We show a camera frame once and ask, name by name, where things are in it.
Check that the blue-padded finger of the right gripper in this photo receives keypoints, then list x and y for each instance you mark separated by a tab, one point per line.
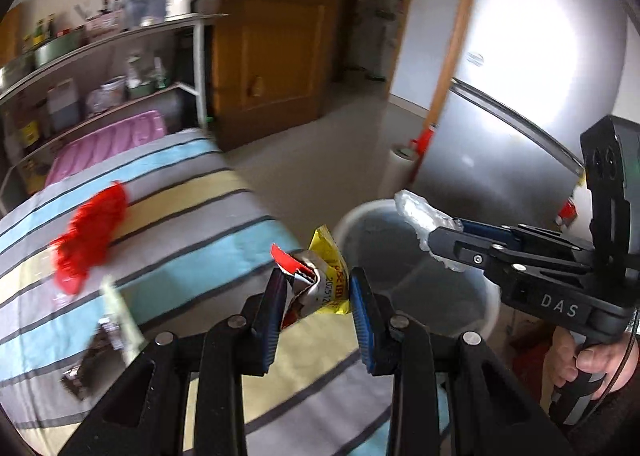
493	232

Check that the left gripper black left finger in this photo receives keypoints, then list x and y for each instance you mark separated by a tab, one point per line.
144	411

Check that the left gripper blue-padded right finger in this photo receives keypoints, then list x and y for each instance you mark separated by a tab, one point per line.
489	412

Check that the red yellow small wrapper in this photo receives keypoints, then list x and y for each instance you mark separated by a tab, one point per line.
318	278

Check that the red plastic bag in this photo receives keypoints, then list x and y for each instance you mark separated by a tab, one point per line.
86	240

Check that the white trash bin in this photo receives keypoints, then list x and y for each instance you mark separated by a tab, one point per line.
376	238

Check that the metal kitchen shelf rack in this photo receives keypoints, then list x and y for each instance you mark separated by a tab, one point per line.
95	63

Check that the person's right hand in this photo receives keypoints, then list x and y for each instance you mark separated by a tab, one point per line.
562	362

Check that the clear plastic cup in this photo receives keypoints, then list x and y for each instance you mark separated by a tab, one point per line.
424	219

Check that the brown chocolate wrapper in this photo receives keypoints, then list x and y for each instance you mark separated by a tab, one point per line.
107	338

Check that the clear plastic wrapped pack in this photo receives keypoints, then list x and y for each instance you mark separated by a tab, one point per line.
123	332

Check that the white plastic bag roll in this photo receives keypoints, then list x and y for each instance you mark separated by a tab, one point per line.
397	170

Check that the striped towel tablecloth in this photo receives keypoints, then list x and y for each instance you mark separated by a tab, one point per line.
194	245

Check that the silver refrigerator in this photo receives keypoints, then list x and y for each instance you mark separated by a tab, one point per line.
532	76

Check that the wooden door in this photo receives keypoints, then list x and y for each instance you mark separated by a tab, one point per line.
271	66

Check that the pink storage box lid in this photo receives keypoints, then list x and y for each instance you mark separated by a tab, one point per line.
105	143

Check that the white oil jug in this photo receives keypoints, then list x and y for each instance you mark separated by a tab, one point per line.
63	103

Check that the green enamel basin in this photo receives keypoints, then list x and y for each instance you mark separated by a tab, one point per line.
59	46

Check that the pink utensil holder basket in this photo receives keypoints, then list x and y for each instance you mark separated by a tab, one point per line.
104	25

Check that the clear plastic storage box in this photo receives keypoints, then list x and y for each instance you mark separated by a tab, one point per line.
140	13

